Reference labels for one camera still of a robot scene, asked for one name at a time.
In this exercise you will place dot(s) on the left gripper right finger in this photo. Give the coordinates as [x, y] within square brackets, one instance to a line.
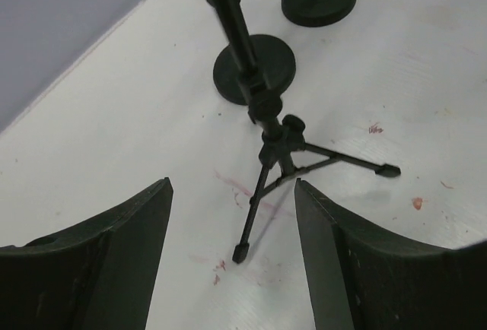
[362, 276]

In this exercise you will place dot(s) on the black tripod shock-mount stand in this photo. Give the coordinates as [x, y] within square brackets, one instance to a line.
[285, 153]

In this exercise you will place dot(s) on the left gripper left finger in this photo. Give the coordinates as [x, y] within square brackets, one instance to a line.
[98, 274]

